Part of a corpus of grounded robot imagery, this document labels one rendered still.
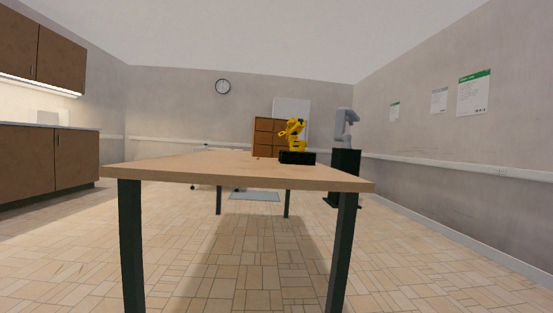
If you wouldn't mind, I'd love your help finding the brown wooden drawer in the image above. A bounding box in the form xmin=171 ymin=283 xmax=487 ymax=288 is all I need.
xmin=274 ymin=120 xmax=288 ymax=132
xmin=273 ymin=132 xmax=290 ymax=145
xmin=254 ymin=131 xmax=273 ymax=144
xmin=254 ymin=144 xmax=271 ymax=157
xmin=272 ymin=145 xmax=290 ymax=157
xmin=255 ymin=118 xmax=273 ymax=131

